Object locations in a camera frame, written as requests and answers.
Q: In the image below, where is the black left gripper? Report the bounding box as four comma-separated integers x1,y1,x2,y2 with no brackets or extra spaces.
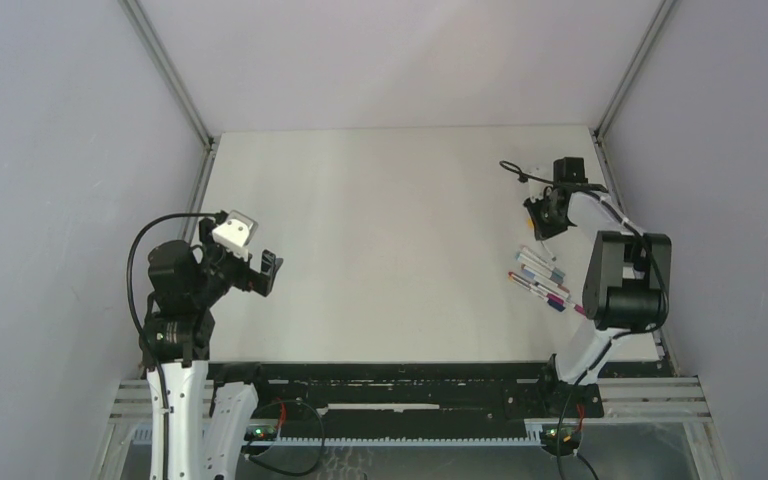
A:
192,218,282,304

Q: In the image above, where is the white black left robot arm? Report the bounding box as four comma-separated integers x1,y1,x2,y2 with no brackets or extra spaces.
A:
140,240,283,479

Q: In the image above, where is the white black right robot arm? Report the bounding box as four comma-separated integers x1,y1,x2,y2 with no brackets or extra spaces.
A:
518,157,673,416

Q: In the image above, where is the white blue capped marker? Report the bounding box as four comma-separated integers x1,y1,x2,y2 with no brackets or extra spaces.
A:
517,251,564,284

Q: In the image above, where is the white red tipped marker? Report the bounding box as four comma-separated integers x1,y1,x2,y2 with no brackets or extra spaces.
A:
508,272,549,301

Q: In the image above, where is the left controller board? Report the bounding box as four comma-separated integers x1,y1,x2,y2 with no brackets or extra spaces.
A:
244,426,280,443

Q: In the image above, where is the controller board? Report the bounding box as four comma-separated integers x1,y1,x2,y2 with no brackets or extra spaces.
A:
541,428,581,445
244,426,280,443

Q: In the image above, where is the right controller board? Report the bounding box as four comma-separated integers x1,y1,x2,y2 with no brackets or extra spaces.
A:
541,428,581,445

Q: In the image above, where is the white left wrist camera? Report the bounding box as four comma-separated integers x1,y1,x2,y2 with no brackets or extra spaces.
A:
211,210,259,261

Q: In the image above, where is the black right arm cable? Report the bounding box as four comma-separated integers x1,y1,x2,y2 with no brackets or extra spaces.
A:
499,160,670,333

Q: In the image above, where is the aluminium frame rail right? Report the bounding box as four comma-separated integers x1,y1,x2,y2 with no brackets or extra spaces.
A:
590,0,680,204

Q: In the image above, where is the aluminium frame rail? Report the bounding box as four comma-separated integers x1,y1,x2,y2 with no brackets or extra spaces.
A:
118,0,216,213
590,0,680,204

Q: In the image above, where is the white cable duct strip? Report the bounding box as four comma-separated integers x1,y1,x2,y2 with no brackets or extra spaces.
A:
133,423,544,448

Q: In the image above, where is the aluminium frame rail left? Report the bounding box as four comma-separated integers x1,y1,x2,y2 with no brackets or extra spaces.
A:
118,0,216,213

